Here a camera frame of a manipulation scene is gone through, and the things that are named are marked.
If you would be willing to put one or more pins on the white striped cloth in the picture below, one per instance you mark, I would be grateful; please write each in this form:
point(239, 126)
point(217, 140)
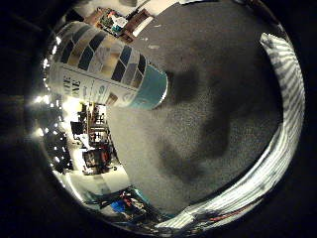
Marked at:
point(287, 99)

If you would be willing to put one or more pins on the white tape strip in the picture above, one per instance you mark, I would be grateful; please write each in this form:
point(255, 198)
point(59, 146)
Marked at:
point(154, 47)

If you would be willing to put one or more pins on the brown wooden shelf with items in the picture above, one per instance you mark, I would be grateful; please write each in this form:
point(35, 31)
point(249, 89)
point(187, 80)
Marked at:
point(115, 21)

